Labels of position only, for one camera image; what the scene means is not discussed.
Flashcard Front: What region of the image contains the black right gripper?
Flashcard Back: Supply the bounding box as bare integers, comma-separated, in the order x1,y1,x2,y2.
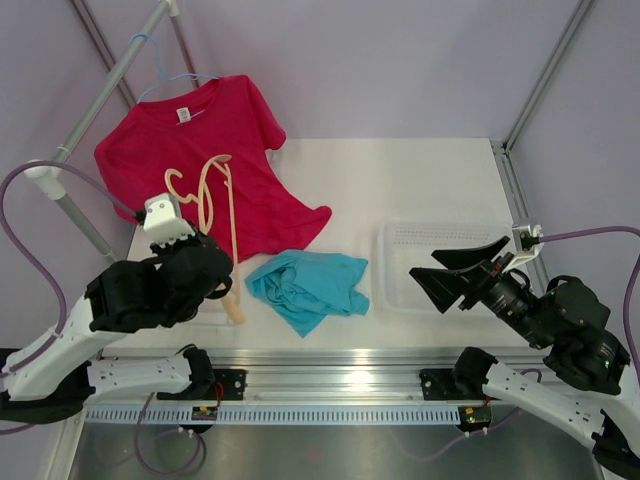
408,235,553,348

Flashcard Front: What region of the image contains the teal t shirt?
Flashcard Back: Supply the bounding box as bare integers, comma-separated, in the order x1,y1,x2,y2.
245,250,370,338

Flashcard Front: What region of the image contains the beige plastic hanger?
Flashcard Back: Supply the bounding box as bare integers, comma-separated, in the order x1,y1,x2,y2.
164,154,246,325

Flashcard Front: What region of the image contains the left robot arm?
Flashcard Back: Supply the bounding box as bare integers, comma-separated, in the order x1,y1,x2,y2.
1,234,233,425

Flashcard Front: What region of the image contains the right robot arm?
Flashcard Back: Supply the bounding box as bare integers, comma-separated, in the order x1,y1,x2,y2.
409,237,639,479

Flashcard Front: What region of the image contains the red t shirt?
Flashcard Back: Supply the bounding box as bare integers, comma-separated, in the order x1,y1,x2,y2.
94,75,332,262

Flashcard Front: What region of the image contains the grey clothes rack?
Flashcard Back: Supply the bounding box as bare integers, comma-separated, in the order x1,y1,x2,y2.
23,0,201,266

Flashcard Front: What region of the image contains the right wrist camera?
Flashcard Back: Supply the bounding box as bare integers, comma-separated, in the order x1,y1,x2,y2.
512,222,543,262

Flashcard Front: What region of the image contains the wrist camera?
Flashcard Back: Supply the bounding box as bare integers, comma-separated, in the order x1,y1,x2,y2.
512,222,543,262
142,193,196,247

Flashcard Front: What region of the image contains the aluminium rail base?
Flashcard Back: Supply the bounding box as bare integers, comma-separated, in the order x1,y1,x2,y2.
63,349,591,407

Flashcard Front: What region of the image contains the white slotted cable duct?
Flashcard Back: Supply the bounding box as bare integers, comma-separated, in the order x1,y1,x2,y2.
86,405,460,426

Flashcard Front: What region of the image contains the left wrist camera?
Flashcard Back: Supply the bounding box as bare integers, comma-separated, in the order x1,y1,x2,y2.
142,193,196,247

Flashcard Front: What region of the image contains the blue wire hanger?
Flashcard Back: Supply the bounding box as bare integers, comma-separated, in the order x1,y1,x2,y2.
128,32,218,104

